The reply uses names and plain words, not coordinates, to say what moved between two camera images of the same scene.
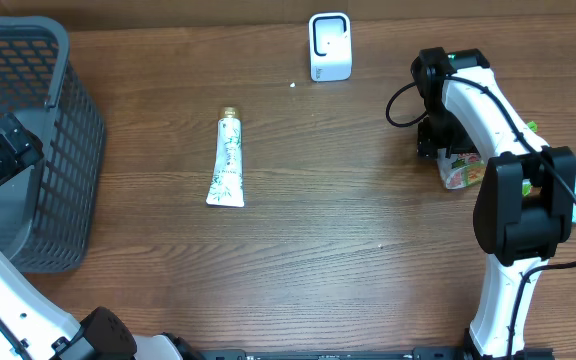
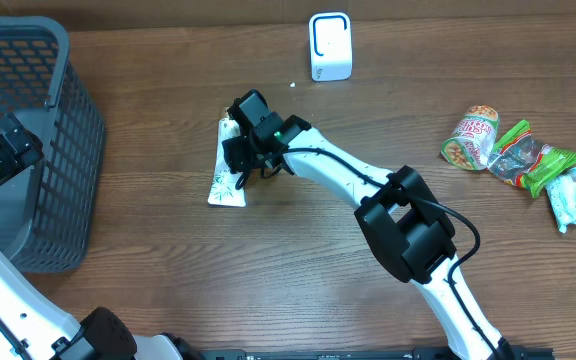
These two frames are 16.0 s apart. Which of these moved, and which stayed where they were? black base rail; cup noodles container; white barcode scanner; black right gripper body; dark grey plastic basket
Moved: black right gripper body; cup noodles container
Stayed: dark grey plastic basket; black base rail; white barcode scanner
